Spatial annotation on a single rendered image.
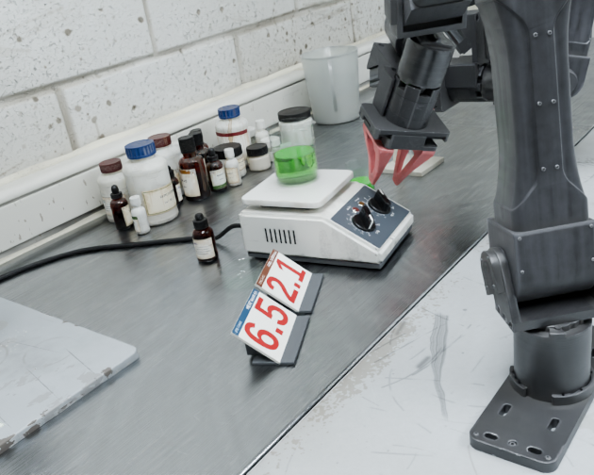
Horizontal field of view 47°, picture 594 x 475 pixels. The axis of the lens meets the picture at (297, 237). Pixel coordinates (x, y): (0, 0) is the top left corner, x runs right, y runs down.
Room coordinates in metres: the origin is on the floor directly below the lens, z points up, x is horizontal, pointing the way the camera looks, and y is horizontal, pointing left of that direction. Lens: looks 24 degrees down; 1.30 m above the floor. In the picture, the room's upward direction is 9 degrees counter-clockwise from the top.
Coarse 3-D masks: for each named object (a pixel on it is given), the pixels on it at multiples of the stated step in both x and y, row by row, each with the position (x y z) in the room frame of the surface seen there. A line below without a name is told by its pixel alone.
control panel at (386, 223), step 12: (360, 192) 0.86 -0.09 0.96; (372, 192) 0.87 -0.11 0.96; (348, 204) 0.83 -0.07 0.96; (396, 204) 0.86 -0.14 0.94; (336, 216) 0.80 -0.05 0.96; (348, 216) 0.80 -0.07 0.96; (372, 216) 0.82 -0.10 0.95; (384, 216) 0.83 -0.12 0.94; (396, 216) 0.83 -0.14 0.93; (348, 228) 0.78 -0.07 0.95; (384, 228) 0.80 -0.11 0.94; (372, 240) 0.77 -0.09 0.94; (384, 240) 0.77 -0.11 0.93
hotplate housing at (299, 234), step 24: (240, 216) 0.85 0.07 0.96; (264, 216) 0.83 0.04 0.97; (288, 216) 0.81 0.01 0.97; (312, 216) 0.80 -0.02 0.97; (408, 216) 0.85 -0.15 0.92; (264, 240) 0.83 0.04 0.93; (288, 240) 0.81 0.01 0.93; (312, 240) 0.79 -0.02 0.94; (336, 240) 0.78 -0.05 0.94; (360, 240) 0.76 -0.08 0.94; (336, 264) 0.78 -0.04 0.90; (360, 264) 0.76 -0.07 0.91
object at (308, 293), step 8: (296, 264) 0.77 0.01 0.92; (312, 280) 0.75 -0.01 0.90; (320, 280) 0.75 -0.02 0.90; (264, 288) 0.69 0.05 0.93; (304, 288) 0.73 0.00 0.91; (312, 288) 0.73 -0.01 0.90; (272, 296) 0.69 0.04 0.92; (304, 296) 0.71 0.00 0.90; (312, 296) 0.71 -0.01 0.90; (280, 304) 0.70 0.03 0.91; (288, 304) 0.68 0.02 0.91; (296, 304) 0.69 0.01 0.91; (304, 304) 0.69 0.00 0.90; (312, 304) 0.69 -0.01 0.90; (296, 312) 0.68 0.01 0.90; (304, 312) 0.68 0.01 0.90
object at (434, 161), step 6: (396, 150) 1.13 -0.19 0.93; (408, 156) 1.15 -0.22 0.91; (432, 156) 1.13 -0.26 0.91; (438, 156) 1.12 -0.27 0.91; (390, 162) 1.13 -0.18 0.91; (426, 162) 1.10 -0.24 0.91; (432, 162) 1.10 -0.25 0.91; (438, 162) 1.10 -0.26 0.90; (390, 168) 1.10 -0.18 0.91; (402, 168) 1.09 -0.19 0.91; (420, 168) 1.08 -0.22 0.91; (426, 168) 1.07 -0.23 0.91; (432, 168) 1.08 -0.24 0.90; (408, 174) 1.07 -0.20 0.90; (414, 174) 1.07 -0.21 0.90; (420, 174) 1.06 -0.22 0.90
